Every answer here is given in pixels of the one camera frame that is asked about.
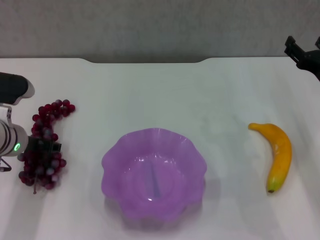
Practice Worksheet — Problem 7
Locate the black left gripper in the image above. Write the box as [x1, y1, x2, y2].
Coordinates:
[24, 135, 63, 154]

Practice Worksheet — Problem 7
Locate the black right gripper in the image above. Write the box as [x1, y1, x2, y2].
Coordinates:
[283, 35, 320, 82]

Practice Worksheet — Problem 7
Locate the red grape bunch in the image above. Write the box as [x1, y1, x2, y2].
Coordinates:
[18, 99, 76, 195]

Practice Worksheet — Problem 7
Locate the yellow banana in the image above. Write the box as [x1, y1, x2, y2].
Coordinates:
[247, 122, 293, 194]

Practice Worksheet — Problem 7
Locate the purple wavy plastic bowl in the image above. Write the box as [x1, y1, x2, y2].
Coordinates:
[100, 127, 208, 222]

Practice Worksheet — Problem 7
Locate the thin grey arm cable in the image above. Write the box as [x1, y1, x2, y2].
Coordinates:
[0, 156, 12, 173]

